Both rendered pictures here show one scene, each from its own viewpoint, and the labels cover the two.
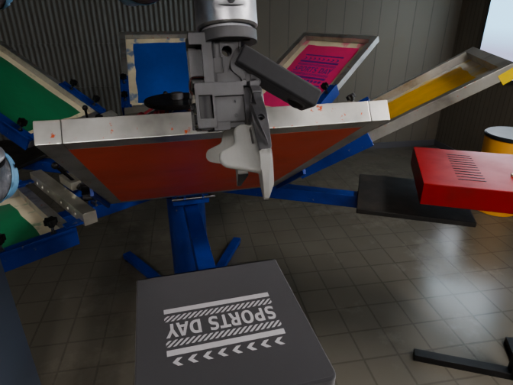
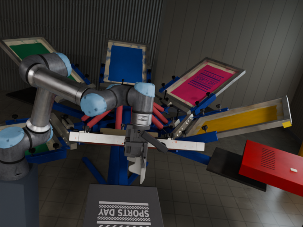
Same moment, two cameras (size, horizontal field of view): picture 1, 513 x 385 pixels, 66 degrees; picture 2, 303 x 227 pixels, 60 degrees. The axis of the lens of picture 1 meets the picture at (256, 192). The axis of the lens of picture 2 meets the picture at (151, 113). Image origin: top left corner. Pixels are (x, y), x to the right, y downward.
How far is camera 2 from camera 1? 52 cm
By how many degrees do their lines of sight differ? 5
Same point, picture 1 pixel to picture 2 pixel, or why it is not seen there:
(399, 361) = not seen: outside the picture
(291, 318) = (155, 219)
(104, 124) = (94, 136)
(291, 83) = (158, 145)
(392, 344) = not seen: outside the picture
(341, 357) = not seen: outside the picture
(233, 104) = (137, 149)
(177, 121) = (120, 139)
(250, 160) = (138, 170)
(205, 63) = (130, 134)
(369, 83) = (246, 82)
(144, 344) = (88, 215)
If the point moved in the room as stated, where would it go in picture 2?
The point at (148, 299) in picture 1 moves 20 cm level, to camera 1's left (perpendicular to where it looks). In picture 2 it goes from (93, 194) to (62, 187)
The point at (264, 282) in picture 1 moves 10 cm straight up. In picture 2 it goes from (148, 197) to (150, 185)
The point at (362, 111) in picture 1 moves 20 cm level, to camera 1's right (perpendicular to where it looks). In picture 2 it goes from (193, 145) to (238, 155)
